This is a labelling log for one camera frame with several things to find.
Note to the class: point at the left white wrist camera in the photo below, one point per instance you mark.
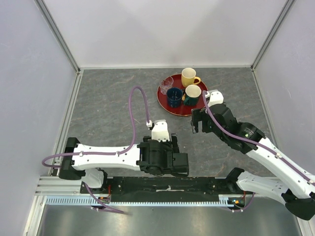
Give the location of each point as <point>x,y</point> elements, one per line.
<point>159,130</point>

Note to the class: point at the blue mug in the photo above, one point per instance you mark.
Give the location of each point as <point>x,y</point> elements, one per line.
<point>174,97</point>

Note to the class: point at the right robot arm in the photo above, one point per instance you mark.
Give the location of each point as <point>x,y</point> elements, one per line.
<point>295,187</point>

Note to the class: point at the green mug white interior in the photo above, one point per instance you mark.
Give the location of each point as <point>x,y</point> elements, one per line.
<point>192,95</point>

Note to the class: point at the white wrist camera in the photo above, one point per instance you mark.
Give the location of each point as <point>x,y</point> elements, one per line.
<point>159,130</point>
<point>214,97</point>

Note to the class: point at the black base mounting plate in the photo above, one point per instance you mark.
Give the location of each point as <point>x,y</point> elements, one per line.
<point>168,188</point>

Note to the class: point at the clear glass tumbler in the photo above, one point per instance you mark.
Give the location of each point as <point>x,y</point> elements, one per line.
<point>166,84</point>

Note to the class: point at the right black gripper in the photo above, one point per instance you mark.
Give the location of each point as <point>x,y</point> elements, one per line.
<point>199,114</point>

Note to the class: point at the slotted cable duct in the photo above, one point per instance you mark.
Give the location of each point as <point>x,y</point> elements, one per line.
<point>88,201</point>

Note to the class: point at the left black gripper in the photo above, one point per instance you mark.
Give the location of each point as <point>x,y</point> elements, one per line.
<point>174,148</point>

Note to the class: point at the red round tray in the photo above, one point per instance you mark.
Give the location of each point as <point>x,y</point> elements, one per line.
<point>183,110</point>

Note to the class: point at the yellow mug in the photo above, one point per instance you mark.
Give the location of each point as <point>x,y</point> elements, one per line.
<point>188,77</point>

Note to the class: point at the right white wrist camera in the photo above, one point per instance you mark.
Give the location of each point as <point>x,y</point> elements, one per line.
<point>214,97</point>

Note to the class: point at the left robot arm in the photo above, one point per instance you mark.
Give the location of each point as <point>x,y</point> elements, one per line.
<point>157,155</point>

